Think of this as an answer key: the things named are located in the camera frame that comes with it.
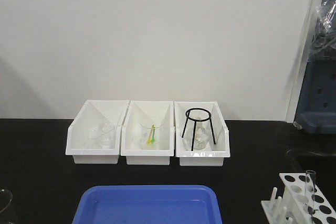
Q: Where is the clear glass test tube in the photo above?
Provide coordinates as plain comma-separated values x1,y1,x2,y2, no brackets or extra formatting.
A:
304,169,316,215

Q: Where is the white test tube rack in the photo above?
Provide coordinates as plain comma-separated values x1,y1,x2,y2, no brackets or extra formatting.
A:
261,173,335,223

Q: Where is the grey-blue pegboard drying rack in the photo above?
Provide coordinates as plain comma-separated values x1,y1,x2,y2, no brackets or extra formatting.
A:
294,0,335,134

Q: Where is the glass beaker in middle bin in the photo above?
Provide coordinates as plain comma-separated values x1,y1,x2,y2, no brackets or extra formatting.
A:
140,123,160,150

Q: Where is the white middle storage bin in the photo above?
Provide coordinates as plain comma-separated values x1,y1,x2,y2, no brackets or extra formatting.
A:
121,101,175,165

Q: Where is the white storage bin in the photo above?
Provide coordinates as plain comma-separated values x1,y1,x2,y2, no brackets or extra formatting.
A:
65,100,130,164
121,101,175,165
174,101,230,166

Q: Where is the green plastic spatula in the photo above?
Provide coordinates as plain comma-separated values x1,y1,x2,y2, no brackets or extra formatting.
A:
151,125,156,144

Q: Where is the yellow plastic spatula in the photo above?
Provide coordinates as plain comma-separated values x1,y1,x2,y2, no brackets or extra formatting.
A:
146,126,153,144

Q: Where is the glass alcohol lamp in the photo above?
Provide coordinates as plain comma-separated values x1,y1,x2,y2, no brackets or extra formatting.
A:
182,117,209,151

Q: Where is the white right storage bin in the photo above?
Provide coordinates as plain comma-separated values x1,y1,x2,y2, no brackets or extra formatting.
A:
174,101,230,166

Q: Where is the glassware in left bin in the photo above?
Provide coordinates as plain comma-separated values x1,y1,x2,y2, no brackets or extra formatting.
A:
85,123,116,149

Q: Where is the white left storage bin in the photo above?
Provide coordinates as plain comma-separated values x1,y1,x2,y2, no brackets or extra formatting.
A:
65,100,130,164

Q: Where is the blue plastic tray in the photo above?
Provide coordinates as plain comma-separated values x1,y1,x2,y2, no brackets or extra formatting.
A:
73,185,222,223

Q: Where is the clear plastic bag of pegs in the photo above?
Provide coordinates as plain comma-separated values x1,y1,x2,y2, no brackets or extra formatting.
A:
308,0,335,62

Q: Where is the black lab sink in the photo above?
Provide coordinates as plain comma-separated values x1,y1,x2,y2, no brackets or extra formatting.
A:
286,150,335,180

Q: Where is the glass beaker on counter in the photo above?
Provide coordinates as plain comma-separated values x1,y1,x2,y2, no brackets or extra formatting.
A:
1,189,13,223

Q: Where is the black wire tripod stand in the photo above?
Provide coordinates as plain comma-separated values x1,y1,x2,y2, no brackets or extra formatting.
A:
181,107,217,151

